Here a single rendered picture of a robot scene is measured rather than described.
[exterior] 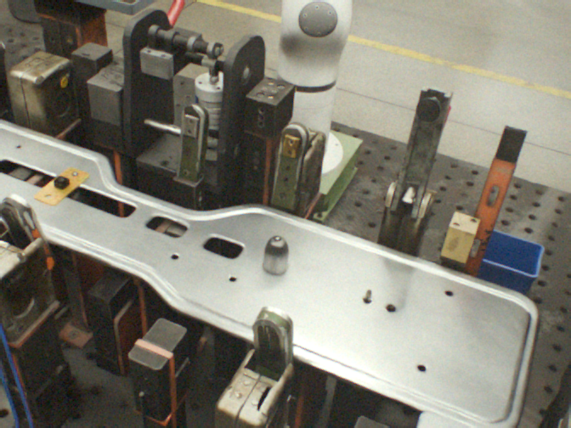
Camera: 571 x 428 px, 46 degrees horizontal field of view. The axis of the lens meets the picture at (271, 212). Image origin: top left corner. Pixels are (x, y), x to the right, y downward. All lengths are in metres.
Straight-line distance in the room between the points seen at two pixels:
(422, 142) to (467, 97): 2.57
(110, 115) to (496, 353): 0.67
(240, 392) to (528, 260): 0.81
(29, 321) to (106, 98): 0.38
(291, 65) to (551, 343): 0.69
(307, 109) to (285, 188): 0.37
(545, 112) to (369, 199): 2.08
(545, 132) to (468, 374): 2.58
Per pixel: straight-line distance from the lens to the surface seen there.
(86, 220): 0.95
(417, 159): 0.88
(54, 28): 1.31
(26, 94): 1.15
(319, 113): 1.33
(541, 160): 3.11
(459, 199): 1.54
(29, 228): 0.85
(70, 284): 1.14
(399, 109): 3.23
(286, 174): 0.96
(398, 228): 0.93
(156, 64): 1.00
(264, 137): 1.00
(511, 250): 1.36
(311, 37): 1.18
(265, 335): 0.67
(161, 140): 1.15
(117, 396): 1.12
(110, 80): 1.10
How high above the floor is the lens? 1.61
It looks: 40 degrees down
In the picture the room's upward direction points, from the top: 4 degrees clockwise
